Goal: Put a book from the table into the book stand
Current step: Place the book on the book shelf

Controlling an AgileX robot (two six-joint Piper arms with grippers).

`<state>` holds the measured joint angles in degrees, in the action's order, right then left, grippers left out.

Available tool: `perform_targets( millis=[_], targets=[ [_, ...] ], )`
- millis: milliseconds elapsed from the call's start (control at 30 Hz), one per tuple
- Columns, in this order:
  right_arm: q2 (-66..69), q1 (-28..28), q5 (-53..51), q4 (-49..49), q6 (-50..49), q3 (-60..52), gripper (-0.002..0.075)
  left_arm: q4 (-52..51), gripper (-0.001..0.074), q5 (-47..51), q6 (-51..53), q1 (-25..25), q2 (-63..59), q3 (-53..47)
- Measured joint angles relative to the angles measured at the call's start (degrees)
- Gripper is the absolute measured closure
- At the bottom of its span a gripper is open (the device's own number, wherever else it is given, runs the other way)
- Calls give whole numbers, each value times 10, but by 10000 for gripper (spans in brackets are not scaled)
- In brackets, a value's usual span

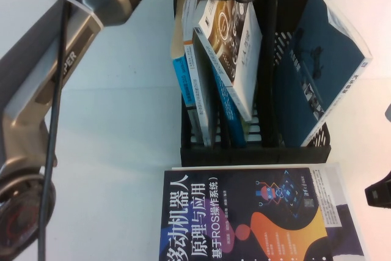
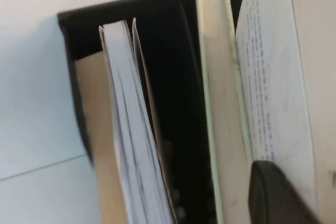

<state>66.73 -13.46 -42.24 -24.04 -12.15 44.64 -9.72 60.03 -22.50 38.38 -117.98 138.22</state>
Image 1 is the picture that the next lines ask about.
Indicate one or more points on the cyan spine book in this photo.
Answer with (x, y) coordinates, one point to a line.
(178, 71)

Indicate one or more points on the white spine orange stripe book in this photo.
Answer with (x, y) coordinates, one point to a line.
(201, 105)

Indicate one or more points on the dark mobile robot book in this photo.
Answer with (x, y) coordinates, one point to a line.
(244, 212)

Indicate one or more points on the black plastic book stand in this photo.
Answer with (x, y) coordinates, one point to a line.
(229, 155)

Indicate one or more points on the white autonomous driving book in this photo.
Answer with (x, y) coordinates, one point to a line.
(244, 53)

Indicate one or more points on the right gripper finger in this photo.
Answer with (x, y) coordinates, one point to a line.
(382, 198)
(387, 179)

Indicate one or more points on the teal cover car suspension book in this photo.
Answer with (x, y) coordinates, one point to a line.
(320, 68)

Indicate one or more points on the blue spine mechanical design book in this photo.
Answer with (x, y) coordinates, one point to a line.
(235, 126)

